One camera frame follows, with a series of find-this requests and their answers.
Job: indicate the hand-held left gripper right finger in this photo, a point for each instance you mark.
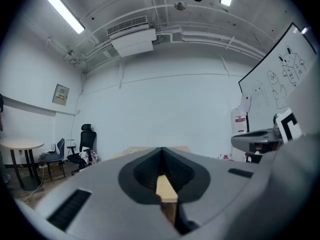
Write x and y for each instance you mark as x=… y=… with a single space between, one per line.
x=220 y=184

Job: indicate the white paper with red dot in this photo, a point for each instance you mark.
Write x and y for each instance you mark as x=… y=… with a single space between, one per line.
x=245 y=102

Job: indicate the whiteboard on black stand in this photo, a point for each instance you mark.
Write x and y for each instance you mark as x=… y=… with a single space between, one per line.
x=270 y=79

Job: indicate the black office chair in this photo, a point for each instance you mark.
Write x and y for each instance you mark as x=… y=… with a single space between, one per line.
x=86 y=139

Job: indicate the blue chair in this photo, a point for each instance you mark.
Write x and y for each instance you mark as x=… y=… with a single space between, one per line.
x=58 y=154

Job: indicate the white ceiling air conditioner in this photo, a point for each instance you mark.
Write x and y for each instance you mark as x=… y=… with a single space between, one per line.
x=132 y=37

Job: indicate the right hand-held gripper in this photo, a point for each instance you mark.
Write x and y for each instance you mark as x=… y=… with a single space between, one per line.
x=290 y=126

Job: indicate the round ceiling smoke detector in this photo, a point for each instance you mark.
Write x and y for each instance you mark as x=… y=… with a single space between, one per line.
x=180 y=5

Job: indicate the grey wall electrical panel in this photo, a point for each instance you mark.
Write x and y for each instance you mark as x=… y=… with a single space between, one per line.
x=60 y=94

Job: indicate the white and red patterned cloth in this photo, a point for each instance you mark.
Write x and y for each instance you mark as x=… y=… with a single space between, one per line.
x=88 y=156

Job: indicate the pack of red-capped water bottles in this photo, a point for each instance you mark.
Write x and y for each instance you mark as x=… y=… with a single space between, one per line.
x=225 y=157

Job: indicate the white ceiling pipe bundle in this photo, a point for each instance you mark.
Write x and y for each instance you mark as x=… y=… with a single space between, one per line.
x=212 y=40
x=90 y=51

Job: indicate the black router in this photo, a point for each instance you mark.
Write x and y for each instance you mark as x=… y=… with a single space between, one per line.
x=52 y=150

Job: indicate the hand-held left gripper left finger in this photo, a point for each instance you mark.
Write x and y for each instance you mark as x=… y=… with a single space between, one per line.
x=100 y=189

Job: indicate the round table with dark legs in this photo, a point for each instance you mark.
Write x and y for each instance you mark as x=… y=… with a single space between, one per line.
x=21 y=144

